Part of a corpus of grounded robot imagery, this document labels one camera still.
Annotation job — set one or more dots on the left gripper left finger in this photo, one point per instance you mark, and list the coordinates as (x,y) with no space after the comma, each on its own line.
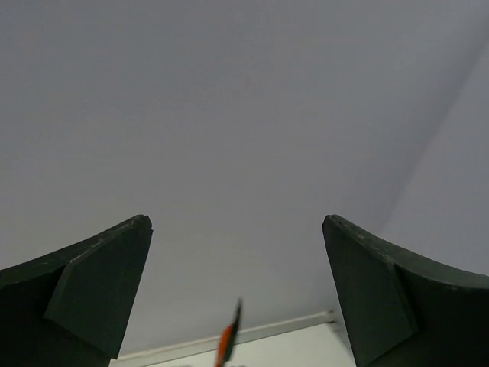
(71,307)

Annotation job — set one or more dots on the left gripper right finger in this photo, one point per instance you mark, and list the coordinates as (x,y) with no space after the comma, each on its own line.
(401,308)

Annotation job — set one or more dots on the orange plastic knife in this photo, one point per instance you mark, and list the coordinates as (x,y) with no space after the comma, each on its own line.
(226,345)

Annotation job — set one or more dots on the black handled steel knife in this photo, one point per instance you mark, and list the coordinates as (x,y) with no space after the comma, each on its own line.
(237,316)

